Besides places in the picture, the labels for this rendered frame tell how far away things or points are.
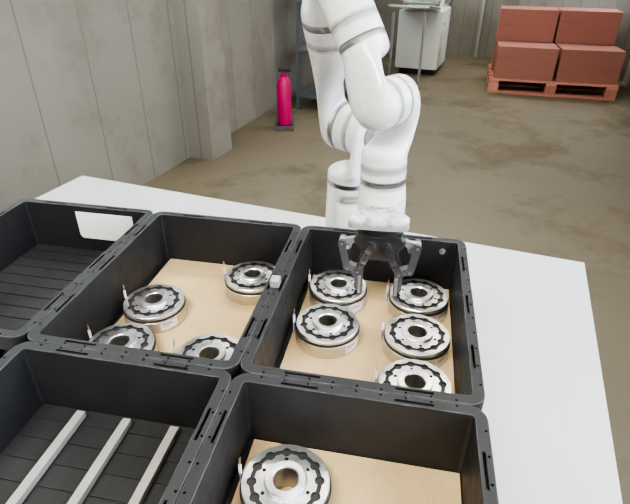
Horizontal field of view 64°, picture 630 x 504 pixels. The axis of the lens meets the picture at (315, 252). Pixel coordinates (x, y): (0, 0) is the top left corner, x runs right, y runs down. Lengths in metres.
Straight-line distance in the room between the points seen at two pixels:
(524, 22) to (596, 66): 0.96
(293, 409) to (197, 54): 3.36
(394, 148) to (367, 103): 0.09
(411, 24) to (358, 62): 6.35
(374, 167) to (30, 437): 0.59
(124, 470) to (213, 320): 0.30
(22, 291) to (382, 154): 0.71
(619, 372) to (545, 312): 1.11
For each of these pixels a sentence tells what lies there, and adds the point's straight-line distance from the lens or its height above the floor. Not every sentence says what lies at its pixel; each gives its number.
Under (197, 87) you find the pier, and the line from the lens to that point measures 3.89.
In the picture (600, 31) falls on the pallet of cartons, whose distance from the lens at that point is 6.91.
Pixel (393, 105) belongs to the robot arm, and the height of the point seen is 1.20.
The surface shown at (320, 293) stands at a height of 0.86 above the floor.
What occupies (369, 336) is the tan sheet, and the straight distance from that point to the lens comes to 0.85.
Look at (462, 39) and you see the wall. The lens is 8.79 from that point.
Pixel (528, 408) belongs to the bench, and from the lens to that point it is 0.99.
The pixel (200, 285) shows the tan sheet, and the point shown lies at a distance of 0.99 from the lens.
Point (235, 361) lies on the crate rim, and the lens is 0.66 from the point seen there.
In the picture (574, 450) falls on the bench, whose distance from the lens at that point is 0.96.
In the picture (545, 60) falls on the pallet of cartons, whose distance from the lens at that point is 6.41.
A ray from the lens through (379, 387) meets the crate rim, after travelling 0.63.
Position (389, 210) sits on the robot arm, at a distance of 0.77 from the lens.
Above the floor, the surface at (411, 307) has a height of 0.86.
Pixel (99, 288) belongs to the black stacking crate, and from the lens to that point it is 0.89.
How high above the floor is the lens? 1.38
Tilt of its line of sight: 31 degrees down
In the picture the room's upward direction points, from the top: straight up
